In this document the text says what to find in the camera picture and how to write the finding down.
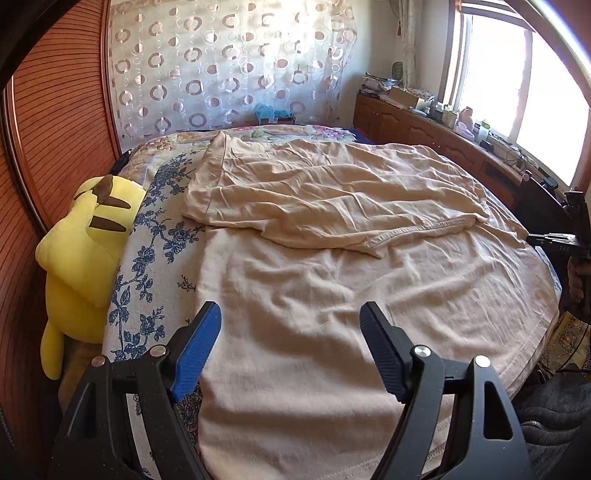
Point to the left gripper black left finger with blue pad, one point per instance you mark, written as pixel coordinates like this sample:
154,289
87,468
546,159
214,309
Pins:
95,438

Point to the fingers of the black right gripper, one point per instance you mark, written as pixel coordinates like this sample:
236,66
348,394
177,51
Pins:
553,241

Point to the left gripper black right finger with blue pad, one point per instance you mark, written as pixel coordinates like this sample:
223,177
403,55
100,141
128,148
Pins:
485,440

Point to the person's right hand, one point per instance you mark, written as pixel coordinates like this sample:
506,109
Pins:
578,272

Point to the wooden sideboard cabinet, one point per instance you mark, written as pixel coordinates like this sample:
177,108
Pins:
535,208

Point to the dark grey sleeve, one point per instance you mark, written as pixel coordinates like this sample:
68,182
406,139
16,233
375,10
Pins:
555,421

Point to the blue floral white bedsheet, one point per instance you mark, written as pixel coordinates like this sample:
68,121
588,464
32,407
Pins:
156,282

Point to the yellow plush toy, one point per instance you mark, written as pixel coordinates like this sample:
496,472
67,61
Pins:
80,255

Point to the cardboard box on cabinet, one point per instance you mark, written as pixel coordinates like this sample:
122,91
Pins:
406,98

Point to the pink floral quilt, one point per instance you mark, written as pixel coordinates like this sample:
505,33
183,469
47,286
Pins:
258,136

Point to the blue item behind bed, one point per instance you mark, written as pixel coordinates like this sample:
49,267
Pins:
266,115

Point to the wooden headboard panel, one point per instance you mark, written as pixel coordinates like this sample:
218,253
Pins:
56,132

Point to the sheer circle-pattern curtain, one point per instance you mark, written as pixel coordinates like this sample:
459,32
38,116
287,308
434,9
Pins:
203,65

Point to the window with brown frame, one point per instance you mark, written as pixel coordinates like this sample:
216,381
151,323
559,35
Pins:
516,96

